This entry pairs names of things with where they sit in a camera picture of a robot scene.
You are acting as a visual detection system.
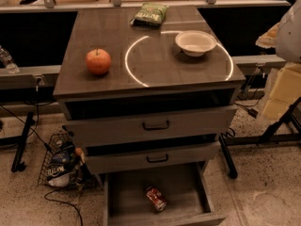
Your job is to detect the top grey drawer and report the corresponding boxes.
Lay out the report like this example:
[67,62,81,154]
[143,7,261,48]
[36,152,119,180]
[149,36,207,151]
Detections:
[66,105,237,147]

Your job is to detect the black table leg left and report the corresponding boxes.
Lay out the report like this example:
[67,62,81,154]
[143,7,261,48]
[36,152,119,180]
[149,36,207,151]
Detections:
[11,112,34,172]

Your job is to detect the black wire basket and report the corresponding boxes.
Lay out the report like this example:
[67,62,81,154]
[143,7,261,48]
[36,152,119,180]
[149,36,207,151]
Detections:
[38,134,97,190]

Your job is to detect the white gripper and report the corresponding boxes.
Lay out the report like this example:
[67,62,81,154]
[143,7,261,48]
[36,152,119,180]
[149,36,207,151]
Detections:
[262,62,301,121]

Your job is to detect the middle grey drawer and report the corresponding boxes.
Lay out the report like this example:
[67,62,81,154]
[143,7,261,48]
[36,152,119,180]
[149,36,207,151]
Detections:
[85,141,219,174]

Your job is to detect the black power adapter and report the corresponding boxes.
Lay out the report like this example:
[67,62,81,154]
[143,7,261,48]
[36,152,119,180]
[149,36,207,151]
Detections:
[247,108,258,118]

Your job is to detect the green chip bag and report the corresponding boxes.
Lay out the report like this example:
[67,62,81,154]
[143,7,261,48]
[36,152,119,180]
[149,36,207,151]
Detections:
[131,3,168,26]

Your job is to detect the clear plastic water bottle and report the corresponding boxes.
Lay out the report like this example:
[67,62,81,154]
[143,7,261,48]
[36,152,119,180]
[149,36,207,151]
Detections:
[0,45,20,73]

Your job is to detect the red coke can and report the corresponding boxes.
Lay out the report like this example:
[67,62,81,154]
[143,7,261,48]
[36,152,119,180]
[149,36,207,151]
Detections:
[146,186,166,212]

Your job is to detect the blue chip bag in basket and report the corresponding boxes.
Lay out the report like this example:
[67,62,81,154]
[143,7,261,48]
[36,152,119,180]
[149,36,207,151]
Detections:
[46,151,74,187]

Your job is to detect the grey wooden drawer cabinet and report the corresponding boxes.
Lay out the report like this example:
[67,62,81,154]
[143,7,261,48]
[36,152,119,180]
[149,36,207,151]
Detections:
[52,5,246,186]

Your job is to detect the red apple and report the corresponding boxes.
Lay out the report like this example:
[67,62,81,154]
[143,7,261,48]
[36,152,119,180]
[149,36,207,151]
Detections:
[86,49,111,75]

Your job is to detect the black table leg right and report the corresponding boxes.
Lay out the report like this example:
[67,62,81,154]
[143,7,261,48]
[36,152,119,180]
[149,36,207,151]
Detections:
[219,136,238,179]

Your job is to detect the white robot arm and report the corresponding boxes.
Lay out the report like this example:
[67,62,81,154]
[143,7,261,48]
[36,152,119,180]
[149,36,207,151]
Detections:
[262,0,301,121]

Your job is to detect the white bowl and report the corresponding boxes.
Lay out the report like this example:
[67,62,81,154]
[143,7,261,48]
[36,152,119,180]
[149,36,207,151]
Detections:
[175,30,217,57]

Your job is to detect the bottom grey open drawer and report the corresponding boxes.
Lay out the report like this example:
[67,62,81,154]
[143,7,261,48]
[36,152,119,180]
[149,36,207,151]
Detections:
[103,163,226,226]

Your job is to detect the black floor cable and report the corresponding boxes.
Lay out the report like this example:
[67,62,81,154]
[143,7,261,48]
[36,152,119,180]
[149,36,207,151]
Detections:
[43,188,85,226]

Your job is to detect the black table leg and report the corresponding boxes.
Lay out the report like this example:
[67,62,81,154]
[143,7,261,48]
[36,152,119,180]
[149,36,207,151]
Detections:
[219,136,238,179]
[11,112,34,172]

